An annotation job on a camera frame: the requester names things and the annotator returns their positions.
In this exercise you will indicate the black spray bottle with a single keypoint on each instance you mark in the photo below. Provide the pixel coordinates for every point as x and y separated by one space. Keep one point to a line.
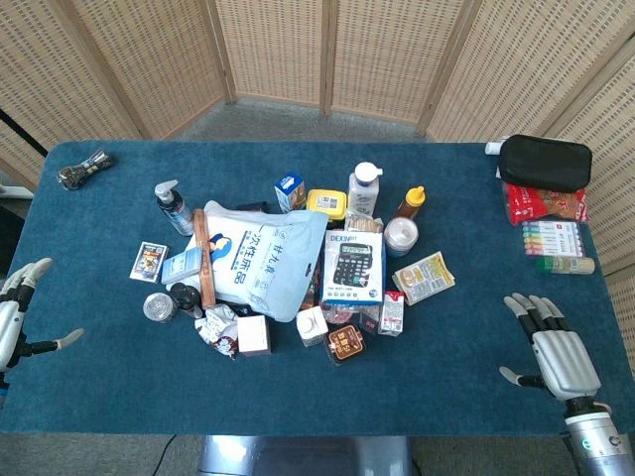
173 208

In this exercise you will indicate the white cube box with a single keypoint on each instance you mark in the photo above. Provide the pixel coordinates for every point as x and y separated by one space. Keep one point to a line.
311 324

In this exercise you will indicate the amber honey squeeze bottle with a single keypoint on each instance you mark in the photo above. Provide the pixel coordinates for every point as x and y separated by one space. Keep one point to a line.
411 203

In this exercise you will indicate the blue white small carton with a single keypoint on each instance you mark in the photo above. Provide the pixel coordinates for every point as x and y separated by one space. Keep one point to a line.
290 191

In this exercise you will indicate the crumpled white snack wrapper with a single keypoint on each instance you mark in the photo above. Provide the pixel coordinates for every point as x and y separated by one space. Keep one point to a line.
218 329

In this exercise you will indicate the wooden frame piece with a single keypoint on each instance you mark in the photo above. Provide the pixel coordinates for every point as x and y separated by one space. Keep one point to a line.
204 258

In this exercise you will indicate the yellow lidded container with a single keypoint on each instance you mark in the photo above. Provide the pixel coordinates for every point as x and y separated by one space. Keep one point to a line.
326 203

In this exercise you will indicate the brown square snack pack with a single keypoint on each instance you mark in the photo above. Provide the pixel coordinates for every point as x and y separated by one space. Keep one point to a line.
345 344

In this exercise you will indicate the coloured marker pen pack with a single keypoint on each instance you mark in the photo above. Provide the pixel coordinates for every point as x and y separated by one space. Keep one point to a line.
551 238

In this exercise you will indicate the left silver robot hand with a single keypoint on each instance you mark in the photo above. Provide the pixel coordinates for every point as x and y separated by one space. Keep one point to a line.
9 317

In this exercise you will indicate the white pump sanitizer bottle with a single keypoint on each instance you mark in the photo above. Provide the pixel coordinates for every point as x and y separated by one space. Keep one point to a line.
363 191

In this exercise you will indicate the white round jar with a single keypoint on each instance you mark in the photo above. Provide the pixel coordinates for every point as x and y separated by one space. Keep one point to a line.
401 235

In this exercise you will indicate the black zippered pouch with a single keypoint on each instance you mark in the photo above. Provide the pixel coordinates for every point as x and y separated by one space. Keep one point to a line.
545 163

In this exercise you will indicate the white tube behind pouch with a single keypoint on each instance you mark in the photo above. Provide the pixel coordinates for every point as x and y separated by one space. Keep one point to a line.
492 147

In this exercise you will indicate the wooden stick bundle pack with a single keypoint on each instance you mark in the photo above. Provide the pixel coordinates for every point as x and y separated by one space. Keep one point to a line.
364 222

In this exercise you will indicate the small playing card box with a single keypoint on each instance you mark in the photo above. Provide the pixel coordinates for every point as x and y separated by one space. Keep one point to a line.
148 262

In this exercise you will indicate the small dark red box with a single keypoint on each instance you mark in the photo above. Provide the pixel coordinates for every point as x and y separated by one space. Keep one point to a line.
368 322

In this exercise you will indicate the light blue plastic bag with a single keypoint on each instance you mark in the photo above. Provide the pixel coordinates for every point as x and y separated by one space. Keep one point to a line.
268 258

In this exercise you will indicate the woven folding screen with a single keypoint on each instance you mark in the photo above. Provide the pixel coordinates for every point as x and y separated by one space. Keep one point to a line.
317 54

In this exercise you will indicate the small green tube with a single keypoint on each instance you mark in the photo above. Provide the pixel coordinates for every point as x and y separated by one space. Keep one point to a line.
565 265

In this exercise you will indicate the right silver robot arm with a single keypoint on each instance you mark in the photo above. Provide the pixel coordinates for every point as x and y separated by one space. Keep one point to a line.
595 439

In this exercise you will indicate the red snack package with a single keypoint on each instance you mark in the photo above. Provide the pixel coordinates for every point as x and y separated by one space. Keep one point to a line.
543 204

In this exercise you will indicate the yellow printed sachet pack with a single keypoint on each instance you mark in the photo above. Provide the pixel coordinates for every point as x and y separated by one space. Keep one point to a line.
424 277

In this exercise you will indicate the robot base body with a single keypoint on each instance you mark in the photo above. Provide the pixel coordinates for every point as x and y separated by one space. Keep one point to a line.
302 456

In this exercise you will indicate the small white box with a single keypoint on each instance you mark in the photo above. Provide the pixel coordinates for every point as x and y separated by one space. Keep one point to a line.
254 334

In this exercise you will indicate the blue carpet table cover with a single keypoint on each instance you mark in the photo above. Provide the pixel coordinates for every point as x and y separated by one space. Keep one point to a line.
317 377

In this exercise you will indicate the small red white milk carton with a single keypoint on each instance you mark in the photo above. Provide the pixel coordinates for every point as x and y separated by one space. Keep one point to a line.
392 312

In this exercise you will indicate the calculator retail box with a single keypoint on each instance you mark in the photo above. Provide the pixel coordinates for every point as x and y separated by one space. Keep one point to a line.
352 268

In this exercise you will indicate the round silver tin can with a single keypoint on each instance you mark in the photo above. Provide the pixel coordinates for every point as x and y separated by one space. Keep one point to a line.
158 307

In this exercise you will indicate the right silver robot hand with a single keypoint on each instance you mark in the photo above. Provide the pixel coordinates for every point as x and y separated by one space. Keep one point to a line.
560 354

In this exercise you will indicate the light blue tissue pack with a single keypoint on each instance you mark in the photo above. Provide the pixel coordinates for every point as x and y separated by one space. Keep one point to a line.
181 263

